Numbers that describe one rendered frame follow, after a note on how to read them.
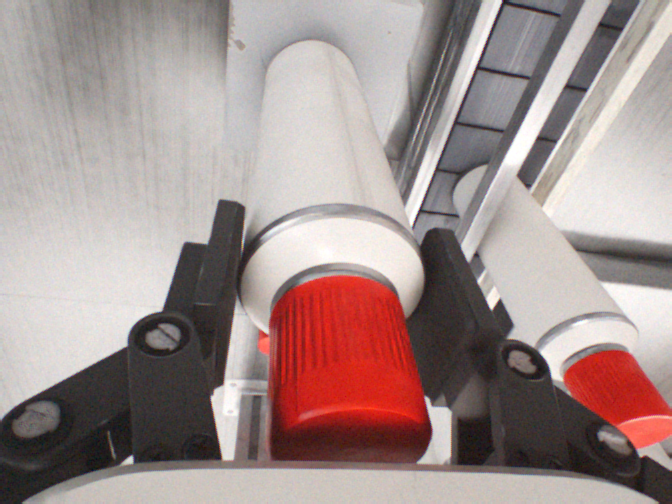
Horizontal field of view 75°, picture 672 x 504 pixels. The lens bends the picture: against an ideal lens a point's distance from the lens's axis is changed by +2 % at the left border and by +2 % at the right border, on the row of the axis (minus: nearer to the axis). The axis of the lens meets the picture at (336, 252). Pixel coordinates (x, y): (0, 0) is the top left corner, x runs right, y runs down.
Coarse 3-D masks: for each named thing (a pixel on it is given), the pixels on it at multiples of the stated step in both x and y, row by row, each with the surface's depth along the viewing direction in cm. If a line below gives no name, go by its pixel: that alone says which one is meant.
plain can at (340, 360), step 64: (320, 64) 19; (320, 128) 14; (256, 192) 13; (320, 192) 11; (384, 192) 12; (256, 256) 11; (320, 256) 10; (384, 256) 10; (256, 320) 12; (320, 320) 9; (384, 320) 9; (320, 384) 8; (384, 384) 8; (320, 448) 8; (384, 448) 8
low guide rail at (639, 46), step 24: (648, 0) 25; (648, 24) 25; (624, 48) 26; (648, 48) 25; (624, 72) 26; (600, 96) 28; (624, 96) 27; (576, 120) 30; (600, 120) 28; (576, 144) 29; (552, 168) 32; (576, 168) 30; (552, 192) 31
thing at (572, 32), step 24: (576, 0) 20; (600, 0) 19; (576, 24) 20; (552, 48) 21; (576, 48) 20; (552, 72) 21; (528, 96) 22; (552, 96) 22; (528, 120) 23; (504, 144) 24; (528, 144) 23; (504, 168) 24; (480, 192) 26; (504, 192) 25; (480, 216) 26; (480, 240) 28
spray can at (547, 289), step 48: (528, 192) 31; (528, 240) 26; (528, 288) 24; (576, 288) 23; (528, 336) 23; (576, 336) 21; (624, 336) 21; (576, 384) 21; (624, 384) 19; (624, 432) 19
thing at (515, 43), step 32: (512, 0) 26; (544, 0) 26; (640, 0) 27; (512, 32) 27; (544, 32) 28; (608, 32) 28; (480, 64) 29; (512, 64) 29; (576, 64) 29; (480, 96) 30; (512, 96) 30; (576, 96) 30; (480, 128) 32; (544, 128) 32; (448, 160) 33; (480, 160) 33; (544, 160) 34; (448, 192) 35; (416, 224) 37; (448, 224) 37
